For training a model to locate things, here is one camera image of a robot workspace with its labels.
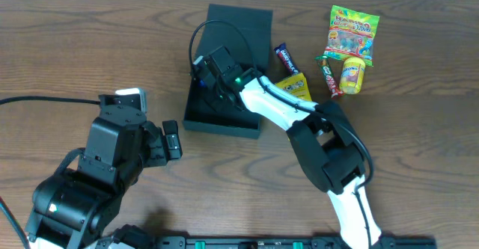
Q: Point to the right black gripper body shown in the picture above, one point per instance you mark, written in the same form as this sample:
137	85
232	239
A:
210	83

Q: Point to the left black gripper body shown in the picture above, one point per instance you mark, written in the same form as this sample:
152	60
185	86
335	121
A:
165	143

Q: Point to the black gift box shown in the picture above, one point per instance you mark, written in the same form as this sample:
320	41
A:
246	33

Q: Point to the Haribo gummy candy bag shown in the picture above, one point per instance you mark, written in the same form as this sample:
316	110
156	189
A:
351	34

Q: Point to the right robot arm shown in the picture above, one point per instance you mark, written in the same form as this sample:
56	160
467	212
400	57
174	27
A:
327	148

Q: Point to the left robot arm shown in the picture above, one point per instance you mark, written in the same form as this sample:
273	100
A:
73	206

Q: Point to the purple Dairy Milk bar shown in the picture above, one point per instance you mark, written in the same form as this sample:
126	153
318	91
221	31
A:
285	57

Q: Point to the yellow Hacks candy bag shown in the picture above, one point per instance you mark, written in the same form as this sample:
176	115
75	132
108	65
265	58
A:
296	85

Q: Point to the red KitKat bar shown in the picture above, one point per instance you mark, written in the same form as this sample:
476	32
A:
323	64

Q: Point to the yellow Mentos bottle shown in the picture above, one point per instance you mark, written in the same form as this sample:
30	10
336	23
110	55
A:
352	75

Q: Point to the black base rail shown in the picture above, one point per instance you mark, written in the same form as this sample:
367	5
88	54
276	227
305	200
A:
130	236

